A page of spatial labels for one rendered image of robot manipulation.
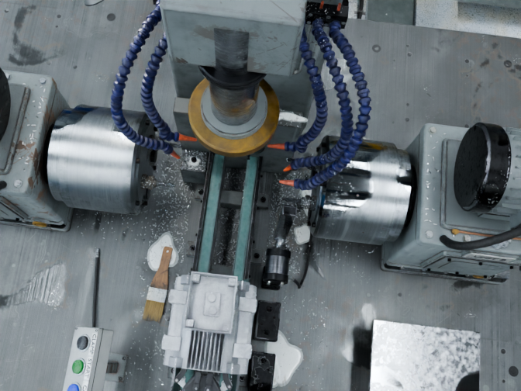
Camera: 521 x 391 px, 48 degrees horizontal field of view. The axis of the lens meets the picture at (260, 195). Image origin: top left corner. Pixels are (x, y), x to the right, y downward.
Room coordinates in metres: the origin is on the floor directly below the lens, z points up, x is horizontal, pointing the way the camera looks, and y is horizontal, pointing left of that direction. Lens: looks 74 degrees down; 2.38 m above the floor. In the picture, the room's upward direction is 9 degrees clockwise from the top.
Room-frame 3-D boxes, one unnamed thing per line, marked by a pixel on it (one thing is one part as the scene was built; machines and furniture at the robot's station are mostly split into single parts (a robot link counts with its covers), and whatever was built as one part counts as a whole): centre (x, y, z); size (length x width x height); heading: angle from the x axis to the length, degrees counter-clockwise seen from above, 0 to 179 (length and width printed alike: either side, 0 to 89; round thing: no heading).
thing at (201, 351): (0.08, 0.06, 1.02); 0.20 x 0.19 x 0.19; 3
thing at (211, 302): (0.12, 0.07, 1.11); 0.12 x 0.11 x 0.07; 3
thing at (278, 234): (0.31, -0.06, 1.12); 0.04 x 0.03 x 0.26; 3
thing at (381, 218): (0.45, -0.25, 1.04); 0.41 x 0.25 x 0.25; 93
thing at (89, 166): (0.42, 0.43, 1.04); 0.37 x 0.25 x 0.25; 93
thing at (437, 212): (0.46, -0.52, 0.99); 0.35 x 0.31 x 0.37; 93
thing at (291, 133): (0.59, 0.08, 0.97); 0.30 x 0.11 x 0.34; 93
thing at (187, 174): (0.50, 0.19, 0.86); 0.07 x 0.06 x 0.12; 93
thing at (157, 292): (0.17, 0.23, 0.80); 0.21 x 0.05 x 0.01; 178
